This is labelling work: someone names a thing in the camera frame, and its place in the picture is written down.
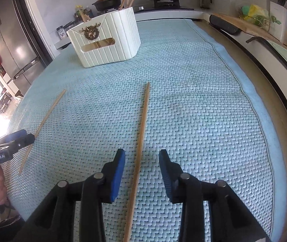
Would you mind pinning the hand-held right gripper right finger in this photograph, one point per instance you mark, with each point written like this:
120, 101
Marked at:
165, 174

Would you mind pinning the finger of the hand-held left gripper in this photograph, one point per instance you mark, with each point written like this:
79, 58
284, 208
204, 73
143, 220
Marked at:
19, 145
14, 135

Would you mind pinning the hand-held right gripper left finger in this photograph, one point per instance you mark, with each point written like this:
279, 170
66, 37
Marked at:
117, 176

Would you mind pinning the white ribbed utensil holder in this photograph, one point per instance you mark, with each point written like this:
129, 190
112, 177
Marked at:
103, 55

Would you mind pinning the light blue woven mat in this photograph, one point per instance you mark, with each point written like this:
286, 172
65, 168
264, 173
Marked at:
196, 131

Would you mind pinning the stainless steel refrigerator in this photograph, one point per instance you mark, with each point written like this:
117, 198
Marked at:
9, 37

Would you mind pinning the black lid spice jar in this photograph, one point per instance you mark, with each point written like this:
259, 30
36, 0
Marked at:
61, 32

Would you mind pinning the yellow cap oil bottle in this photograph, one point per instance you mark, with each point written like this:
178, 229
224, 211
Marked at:
78, 10

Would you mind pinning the dark sauce bottle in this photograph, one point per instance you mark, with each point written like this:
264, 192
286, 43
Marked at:
89, 12

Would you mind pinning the black clay pot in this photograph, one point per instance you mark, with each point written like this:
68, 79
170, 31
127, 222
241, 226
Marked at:
105, 5

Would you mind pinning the wooden cutting board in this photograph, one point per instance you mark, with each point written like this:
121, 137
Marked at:
246, 27

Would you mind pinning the black gas stove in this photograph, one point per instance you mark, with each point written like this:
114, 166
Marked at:
166, 4

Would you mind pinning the dark glass pitcher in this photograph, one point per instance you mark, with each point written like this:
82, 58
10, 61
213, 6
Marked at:
205, 0

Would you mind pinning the yellow green plastic bag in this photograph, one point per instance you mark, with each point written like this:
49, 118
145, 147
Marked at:
255, 13

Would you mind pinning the white box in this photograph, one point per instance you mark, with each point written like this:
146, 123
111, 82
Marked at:
282, 22

